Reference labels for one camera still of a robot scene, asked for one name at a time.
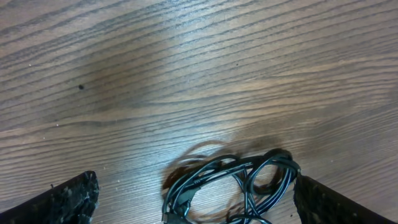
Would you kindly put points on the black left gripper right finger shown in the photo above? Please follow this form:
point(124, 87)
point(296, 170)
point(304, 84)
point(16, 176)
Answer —
point(318, 204)

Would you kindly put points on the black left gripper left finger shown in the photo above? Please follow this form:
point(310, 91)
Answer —
point(72, 202)

